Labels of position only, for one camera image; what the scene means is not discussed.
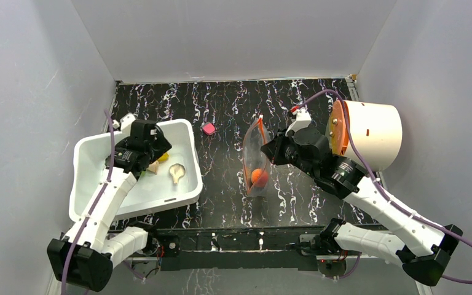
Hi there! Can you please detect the clear orange zip bag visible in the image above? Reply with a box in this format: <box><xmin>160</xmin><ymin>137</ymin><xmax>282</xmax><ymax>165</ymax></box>
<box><xmin>242</xmin><ymin>114</ymin><xmax>272</xmax><ymax>197</ymax></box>

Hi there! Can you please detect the orange peach toy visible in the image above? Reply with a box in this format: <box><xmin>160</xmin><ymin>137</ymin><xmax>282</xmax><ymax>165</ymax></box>
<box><xmin>251</xmin><ymin>168</ymin><xmax>269</xmax><ymax>188</ymax></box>

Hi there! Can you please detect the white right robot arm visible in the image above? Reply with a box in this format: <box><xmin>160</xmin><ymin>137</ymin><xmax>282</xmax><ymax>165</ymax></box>
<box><xmin>261</xmin><ymin>127</ymin><xmax>458</xmax><ymax>286</ymax></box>

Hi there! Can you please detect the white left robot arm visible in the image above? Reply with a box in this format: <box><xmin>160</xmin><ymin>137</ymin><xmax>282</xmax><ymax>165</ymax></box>
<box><xmin>47</xmin><ymin>119</ymin><xmax>172</xmax><ymax>294</ymax></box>

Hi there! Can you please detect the yellow starfruit toy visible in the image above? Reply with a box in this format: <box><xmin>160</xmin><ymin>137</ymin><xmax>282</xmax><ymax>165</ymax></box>
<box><xmin>157</xmin><ymin>152</ymin><xmax>170</xmax><ymax>162</ymax></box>

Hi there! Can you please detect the beige garlic toy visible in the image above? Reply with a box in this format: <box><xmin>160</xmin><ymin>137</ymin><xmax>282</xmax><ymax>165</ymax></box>
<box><xmin>146</xmin><ymin>160</ymin><xmax>160</xmax><ymax>175</ymax></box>

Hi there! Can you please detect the beige mushroom toy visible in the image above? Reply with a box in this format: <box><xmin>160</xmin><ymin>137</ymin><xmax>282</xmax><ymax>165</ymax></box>
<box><xmin>168</xmin><ymin>163</ymin><xmax>186</xmax><ymax>185</ymax></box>

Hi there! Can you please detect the white plastic bin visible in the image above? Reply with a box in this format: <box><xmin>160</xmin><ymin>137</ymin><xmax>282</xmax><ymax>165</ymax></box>
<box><xmin>68</xmin><ymin>119</ymin><xmax>203</xmax><ymax>222</ymax></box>

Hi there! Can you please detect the small pink cube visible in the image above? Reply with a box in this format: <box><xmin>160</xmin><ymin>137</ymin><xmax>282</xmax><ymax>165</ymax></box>
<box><xmin>201</xmin><ymin>122</ymin><xmax>216</xmax><ymax>136</ymax></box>

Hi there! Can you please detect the white orange cylinder container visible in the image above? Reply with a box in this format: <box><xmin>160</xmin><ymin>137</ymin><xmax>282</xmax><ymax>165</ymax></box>
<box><xmin>326</xmin><ymin>101</ymin><xmax>402</xmax><ymax>172</ymax></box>

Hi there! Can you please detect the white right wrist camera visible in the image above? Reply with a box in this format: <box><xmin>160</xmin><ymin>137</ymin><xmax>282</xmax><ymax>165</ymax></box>
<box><xmin>286</xmin><ymin>106</ymin><xmax>312</xmax><ymax>136</ymax></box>

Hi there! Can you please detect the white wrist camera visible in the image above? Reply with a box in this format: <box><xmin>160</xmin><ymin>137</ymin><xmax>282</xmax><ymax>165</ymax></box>
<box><xmin>112</xmin><ymin>113</ymin><xmax>136</xmax><ymax>133</ymax></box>
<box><xmin>286</xmin><ymin>106</ymin><xmax>312</xmax><ymax>136</ymax></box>

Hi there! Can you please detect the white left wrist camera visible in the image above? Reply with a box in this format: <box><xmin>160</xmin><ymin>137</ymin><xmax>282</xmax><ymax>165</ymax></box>
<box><xmin>112</xmin><ymin>113</ymin><xmax>136</xmax><ymax>133</ymax></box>

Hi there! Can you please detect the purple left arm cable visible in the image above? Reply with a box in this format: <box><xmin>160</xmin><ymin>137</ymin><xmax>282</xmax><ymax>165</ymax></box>
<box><xmin>60</xmin><ymin>109</ymin><xmax>117</xmax><ymax>295</ymax></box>

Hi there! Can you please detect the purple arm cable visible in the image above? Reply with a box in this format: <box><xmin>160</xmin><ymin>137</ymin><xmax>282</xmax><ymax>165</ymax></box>
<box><xmin>60</xmin><ymin>109</ymin><xmax>117</xmax><ymax>295</ymax></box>
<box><xmin>291</xmin><ymin>89</ymin><xmax>472</xmax><ymax>285</ymax></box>

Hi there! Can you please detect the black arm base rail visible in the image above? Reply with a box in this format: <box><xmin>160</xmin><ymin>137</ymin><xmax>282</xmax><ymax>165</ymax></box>
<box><xmin>57</xmin><ymin>221</ymin><xmax>387</xmax><ymax>273</ymax></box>

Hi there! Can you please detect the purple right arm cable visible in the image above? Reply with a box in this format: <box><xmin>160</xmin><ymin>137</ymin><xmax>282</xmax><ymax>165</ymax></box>
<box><xmin>291</xmin><ymin>89</ymin><xmax>472</xmax><ymax>285</ymax></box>

